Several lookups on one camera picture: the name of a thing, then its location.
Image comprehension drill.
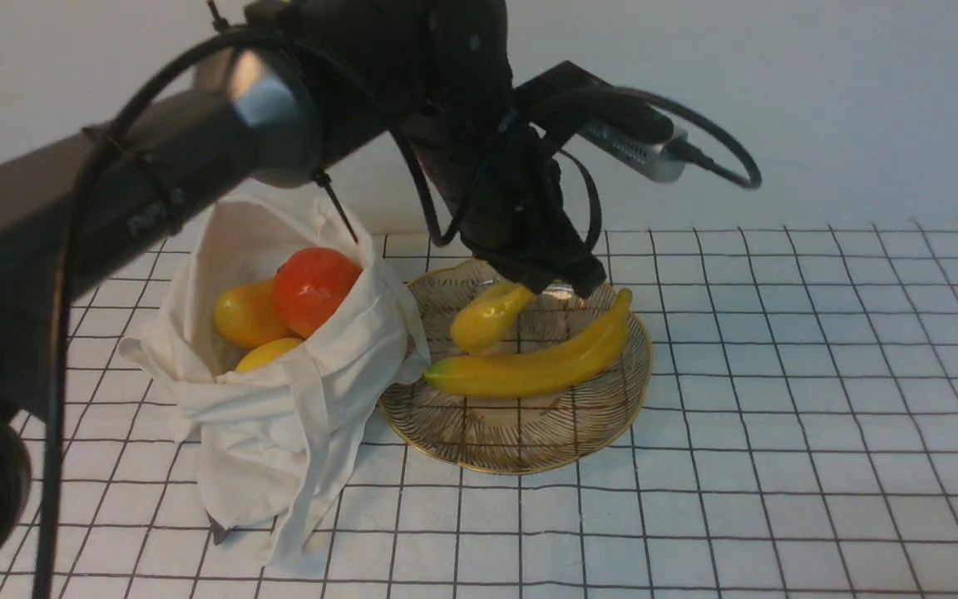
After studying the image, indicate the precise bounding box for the yellow fruit in bag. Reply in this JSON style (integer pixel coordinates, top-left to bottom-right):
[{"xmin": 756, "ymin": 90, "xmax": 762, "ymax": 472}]
[{"xmin": 235, "ymin": 337, "xmax": 303, "ymax": 373}]

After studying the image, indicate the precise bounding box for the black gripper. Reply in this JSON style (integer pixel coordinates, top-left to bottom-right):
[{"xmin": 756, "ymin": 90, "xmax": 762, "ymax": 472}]
[{"xmin": 400, "ymin": 107, "xmax": 607, "ymax": 300}]

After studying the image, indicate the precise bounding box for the red orange apple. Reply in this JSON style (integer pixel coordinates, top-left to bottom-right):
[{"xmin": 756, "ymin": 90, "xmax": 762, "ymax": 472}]
[{"xmin": 273, "ymin": 247, "xmax": 362, "ymax": 338}]

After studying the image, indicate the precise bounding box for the gold rimmed glass plate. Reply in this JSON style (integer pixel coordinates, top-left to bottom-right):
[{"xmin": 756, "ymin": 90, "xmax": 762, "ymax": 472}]
[{"xmin": 378, "ymin": 260, "xmax": 654, "ymax": 474}]

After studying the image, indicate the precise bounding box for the yellow pear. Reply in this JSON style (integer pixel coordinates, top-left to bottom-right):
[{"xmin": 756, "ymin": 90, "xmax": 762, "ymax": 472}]
[{"xmin": 450, "ymin": 280, "xmax": 536, "ymax": 355}]

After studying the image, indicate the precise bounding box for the orange yellow mango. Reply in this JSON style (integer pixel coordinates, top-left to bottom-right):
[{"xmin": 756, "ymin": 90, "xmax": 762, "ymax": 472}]
[{"xmin": 213, "ymin": 278, "xmax": 295, "ymax": 349}]

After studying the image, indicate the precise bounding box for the white grid tablecloth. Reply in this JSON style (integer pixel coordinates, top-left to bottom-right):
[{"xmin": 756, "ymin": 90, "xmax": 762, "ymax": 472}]
[{"xmin": 51, "ymin": 223, "xmax": 958, "ymax": 598}]

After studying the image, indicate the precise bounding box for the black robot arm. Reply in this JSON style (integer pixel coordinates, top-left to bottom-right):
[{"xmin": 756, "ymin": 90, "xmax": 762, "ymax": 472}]
[{"xmin": 0, "ymin": 1, "xmax": 605, "ymax": 560}]

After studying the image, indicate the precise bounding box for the white cloth bag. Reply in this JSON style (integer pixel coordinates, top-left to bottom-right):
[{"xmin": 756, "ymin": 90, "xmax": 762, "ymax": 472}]
[{"xmin": 118, "ymin": 194, "xmax": 431, "ymax": 566}]

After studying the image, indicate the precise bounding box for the yellow banana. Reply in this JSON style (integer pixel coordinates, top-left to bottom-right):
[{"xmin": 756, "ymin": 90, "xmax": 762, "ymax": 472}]
[{"xmin": 423, "ymin": 289, "xmax": 634, "ymax": 399}]

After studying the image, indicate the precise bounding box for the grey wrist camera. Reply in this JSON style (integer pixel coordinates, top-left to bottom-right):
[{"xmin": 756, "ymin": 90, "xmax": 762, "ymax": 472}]
[{"xmin": 521, "ymin": 61, "xmax": 690, "ymax": 184}]

